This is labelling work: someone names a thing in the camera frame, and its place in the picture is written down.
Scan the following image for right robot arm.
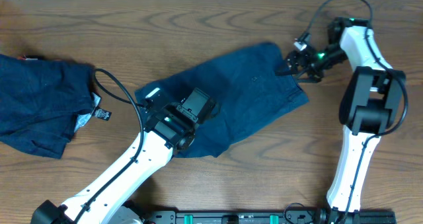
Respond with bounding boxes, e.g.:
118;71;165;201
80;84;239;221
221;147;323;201
275;17;408;223

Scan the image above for blue denim shorts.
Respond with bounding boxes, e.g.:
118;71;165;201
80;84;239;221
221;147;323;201
135;42;309;158

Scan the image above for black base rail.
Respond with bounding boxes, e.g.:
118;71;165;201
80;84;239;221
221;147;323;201
145;208;397;224

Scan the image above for black clothing label tag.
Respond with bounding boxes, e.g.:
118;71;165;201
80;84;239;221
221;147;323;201
93;107;112;121

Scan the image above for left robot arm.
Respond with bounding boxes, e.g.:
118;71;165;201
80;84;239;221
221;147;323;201
30;88;216;224

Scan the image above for dark navy folded garment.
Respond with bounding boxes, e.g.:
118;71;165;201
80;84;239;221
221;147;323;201
1;56;95;159

